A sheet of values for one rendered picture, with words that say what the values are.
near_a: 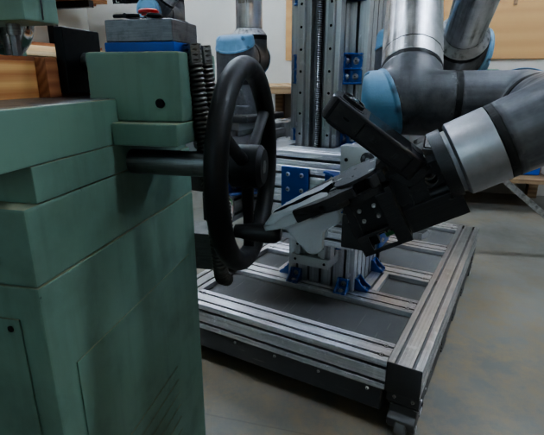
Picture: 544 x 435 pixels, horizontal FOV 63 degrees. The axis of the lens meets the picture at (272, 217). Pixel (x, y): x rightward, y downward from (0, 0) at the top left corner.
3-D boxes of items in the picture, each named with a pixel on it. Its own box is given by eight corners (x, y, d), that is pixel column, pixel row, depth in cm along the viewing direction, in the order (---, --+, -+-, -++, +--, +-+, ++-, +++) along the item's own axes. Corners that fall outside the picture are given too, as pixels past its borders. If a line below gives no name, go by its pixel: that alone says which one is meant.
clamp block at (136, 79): (181, 122, 59) (177, 50, 56) (90, 121, 61) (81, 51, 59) (218, 114, 72) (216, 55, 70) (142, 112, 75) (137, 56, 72)
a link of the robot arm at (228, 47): (210, 79, 133) (208, 31, 129) (226, 79, 145) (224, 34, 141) (248, 79, 130) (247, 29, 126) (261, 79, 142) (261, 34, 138)
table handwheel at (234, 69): (271, 13, 59) (289, 171, 81) (135, 16, 63) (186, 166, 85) (215, 158, 41) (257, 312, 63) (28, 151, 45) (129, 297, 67)
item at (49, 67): (50, 97, 62) (44, 57, 61) (39, 97, 63) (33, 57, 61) (116, 93, 78) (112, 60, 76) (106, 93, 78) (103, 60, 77)
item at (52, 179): (37, 204, 47) (31, 167, 46) (-121, 193, 51) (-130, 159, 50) (186, 147, 84) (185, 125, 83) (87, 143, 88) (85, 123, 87)
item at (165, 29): (174, 51, 57) (171, 3, 56) (98, 52, 60) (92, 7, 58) (209, 55, 70) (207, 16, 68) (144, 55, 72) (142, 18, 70)
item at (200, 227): (214, 270, 93) (212, 234, 91) (160, 265, 96) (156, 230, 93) (226, 255, 101) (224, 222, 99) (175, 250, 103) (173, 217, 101)
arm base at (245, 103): (230, 110, 150) (230, 78, 147) (268, 111, 142) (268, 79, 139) (202, 113, 137) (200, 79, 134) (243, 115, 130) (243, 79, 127)
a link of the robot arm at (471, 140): (490, 112, 39) (474, 102, 46) (438, 135, 40) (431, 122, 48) (520, 187, 40) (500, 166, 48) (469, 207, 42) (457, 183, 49)
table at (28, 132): (77, 185, 38) (66, 113, 36) (-193, 169, 44) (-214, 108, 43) (253, 119, 95) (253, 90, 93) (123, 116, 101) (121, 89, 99)
